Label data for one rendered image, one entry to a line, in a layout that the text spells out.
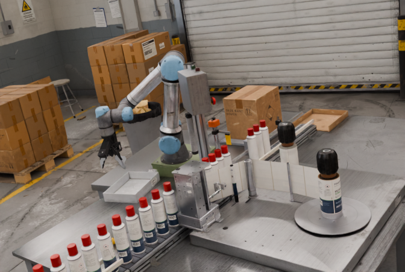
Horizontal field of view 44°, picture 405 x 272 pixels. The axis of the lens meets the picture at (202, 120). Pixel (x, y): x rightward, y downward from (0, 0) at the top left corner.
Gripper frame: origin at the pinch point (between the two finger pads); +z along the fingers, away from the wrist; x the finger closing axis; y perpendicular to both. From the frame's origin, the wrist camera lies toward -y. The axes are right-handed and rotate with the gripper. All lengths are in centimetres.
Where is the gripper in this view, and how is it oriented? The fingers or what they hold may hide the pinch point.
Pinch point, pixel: (113, 169)
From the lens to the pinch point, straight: 279.5
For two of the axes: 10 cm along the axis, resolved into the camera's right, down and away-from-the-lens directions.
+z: 1.6, 9.4, 3.0
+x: -9.2, 0.2, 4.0
